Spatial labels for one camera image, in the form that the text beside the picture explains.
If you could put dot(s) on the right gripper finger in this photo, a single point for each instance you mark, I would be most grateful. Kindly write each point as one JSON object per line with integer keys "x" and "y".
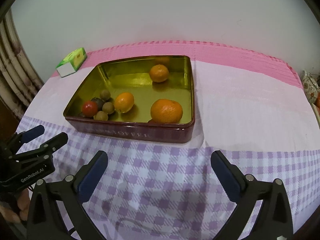
{"x": 47, "y": 148}
{"x": 19, "y": 139}

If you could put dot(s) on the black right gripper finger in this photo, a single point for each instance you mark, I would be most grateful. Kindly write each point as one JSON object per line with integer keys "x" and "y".
{"x": 274, "y": 220}
{"x": 56, "y": 209}

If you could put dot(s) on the person's hand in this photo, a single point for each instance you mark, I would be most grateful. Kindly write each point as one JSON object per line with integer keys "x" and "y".
{"x": 15, "y": 207}

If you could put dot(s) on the red cherry tomato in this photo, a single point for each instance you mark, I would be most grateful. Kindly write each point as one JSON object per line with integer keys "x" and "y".
{"x": 89, "y": 109}

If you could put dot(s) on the brown longan front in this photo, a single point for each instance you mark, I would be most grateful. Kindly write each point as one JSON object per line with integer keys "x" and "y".
{"x": 101, "y": 116}

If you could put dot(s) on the brown longan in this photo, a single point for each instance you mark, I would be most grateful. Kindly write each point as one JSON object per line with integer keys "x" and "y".
{"x": 101, "y": 116}
{"x": 105, "y": 94}
{"x": 108, "y": 108}

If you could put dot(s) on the dark purple fruit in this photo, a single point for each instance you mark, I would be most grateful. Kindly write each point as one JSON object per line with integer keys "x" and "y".
{"x": 99, "y": 102}

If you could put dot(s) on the brown longan middle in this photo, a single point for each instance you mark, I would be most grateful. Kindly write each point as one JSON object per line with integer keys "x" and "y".
{"x": 108, "y": 108}

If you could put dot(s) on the brown longan top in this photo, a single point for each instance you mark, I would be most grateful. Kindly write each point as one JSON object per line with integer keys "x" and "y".
{"x": 105, "y": 94}

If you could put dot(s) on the pink purple checked tablecloth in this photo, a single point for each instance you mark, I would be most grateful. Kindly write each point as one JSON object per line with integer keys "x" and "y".
{"x": 248, "y": 105}

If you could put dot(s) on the green white tissue box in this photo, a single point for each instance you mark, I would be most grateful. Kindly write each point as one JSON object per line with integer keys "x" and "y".
{"x": 72, "y": 62}

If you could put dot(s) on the oval orange kumquat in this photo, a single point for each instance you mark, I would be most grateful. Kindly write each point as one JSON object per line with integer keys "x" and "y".
{"x": 124, "y": 102}

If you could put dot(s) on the large front orange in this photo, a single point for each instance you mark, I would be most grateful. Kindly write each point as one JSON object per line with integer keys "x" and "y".
{"x": 165, "y": 111}

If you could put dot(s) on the maroon gold metal tin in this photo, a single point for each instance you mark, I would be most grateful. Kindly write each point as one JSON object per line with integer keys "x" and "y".
{"x": 132, "y": 75}

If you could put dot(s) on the floral ceramic object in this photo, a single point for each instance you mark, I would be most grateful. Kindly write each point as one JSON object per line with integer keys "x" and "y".
{"x": 311, "y": 89}

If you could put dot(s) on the back orange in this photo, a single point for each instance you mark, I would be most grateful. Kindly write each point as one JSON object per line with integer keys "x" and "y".
{"x": 159, "y": 73}

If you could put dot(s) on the bamboo rattan chair frame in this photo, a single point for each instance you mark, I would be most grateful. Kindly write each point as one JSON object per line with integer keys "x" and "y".
{"x": 20, "y": 83}

